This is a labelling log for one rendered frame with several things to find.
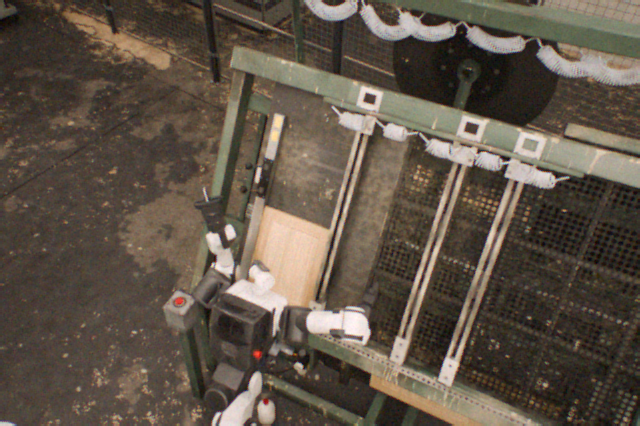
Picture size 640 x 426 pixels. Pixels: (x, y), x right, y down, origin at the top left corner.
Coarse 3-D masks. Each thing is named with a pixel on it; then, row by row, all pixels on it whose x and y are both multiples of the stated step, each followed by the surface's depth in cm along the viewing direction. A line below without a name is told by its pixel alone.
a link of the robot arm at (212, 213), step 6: (216, 198) 267; (222, 198) 266; (198, 204) 265; (204, 204) 265; (210, 204) 265; (216, 204) 265; (204, 210) 266; (210, 210) 267; (216, 210) 267; (204, 216) 268; (210, 216) 268; (216, 216) 269; (222, 216) 270; (210, 222) 268; (216, 222) 268; (222, 222) 271
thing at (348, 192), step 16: (368, 128) 267; (368, 144) 277; (352, 160) 277; (352, 176) 279; (352, 192) 280; (336, 208) 284; (336, 224) 287; (336, 240) 287; (336, 256) 292; (320, 272) 294; (320, 288) 300; (320, 304) 297
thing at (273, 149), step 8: (272, 128) 292; (280, 128) 290; (280, 136) 292; (272, 144) 293; (280, 144) 295; (272, 152) 294; (272, 168) 296; (272, 176) 300; (256, 200) 303; (264, 200) 301; (256, 208) 304; (256, 216) 304; (256, 224) 305; (248, 232) 308; (256, 232) 306; (248, 240) 309; (256, 240) 308; (248, 248) 310; (248, 256) 311; (248, 264) 312; (240, 272) 314; (248, 272) 313
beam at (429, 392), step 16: (192, 288) 326; (336, 352) 302; (352, 352) 298; (384, 352) 295; (368, 368) 297; (384, 368) 294; (416, 368) 289; (400, 384) 292; (416, 384) 289; (432, 400) 288; (448, 400) 285; (480, 400) 279; (496, 400) 281; (480, 416) 281; (496, 416) 278; (528, 416) 276
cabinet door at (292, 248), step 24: (264, 216) 305; (288, 216) 300; (264, 240) 308; (288, 240) 303; (312, 240) 298; (264, 264) 311; (288, 264) 306; (312, 264) 301; (288, 288) 309; (312, 288) 303
